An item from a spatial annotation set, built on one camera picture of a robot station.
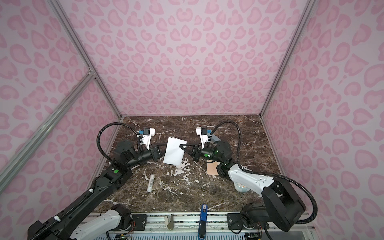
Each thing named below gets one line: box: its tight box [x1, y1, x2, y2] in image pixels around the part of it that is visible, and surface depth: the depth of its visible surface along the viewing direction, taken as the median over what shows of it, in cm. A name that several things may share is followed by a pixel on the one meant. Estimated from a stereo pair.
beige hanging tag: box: [164, 214, 174, 231], surface depth 73 cm
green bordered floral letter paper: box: [163, 136, 187, 166], surface depth 69 cm
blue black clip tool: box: [198, 204, 208, 240], surface depth 73 cm
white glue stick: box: [147, 174, 156, 193], surface depth 86 cm
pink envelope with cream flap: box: [206, 161, 221, 175], surface depth 93 cm
